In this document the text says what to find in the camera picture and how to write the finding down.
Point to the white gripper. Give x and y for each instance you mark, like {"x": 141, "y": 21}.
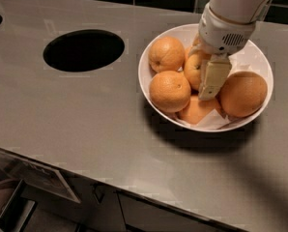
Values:
{"x": 221, "y": 33}

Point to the orange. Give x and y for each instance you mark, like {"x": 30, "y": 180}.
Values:
{"x": 243, "y": 93}
{"x": 192, "y": 68}
{"x": 166, "y": 54}
{"x": 169, "y": 91}
{"x": 197, "y": 109}
{"x": 187, "y": 52}

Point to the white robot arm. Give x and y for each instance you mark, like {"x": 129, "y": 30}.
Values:
{"x": 238, "y": 11}

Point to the white ceramic bowl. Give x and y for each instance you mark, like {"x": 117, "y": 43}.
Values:
{"x": 185, "y": 35}

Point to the orange front bottom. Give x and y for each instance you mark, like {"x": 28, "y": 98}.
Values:
{"x": 197, "y": 109}

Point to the white tissue paper lining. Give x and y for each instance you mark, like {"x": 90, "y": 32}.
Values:
{"x": 250, "y": 59}

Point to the dark cabinet drawer front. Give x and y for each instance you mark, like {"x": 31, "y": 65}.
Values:
{"x": 143, "y": 216}

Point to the grey framed panel below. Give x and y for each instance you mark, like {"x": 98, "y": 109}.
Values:
{"x": 37, "y": 175}

